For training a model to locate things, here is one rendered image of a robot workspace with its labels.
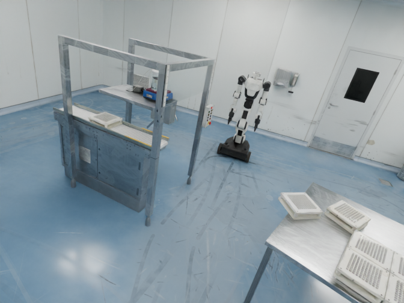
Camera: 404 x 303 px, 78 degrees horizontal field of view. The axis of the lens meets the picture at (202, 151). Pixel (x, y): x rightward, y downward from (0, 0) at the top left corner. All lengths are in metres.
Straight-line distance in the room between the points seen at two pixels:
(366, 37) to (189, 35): 3.44
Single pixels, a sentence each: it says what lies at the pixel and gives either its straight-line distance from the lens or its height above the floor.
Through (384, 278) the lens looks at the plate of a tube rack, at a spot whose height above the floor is 0.92.
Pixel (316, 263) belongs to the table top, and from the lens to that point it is 1.84.
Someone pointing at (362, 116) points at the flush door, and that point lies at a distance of 6.06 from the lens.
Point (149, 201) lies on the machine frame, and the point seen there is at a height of 0.36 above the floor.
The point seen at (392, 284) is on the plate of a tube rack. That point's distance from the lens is 1.94.
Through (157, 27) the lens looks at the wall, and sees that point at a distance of 6.36.
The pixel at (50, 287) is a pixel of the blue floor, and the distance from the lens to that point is 2.53.
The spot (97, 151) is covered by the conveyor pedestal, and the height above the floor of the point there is 0.58.
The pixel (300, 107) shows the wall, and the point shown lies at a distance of 5.84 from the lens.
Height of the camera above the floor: 2.04
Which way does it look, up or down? 27 degrees down
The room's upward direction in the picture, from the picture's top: 12 degrees clockwise
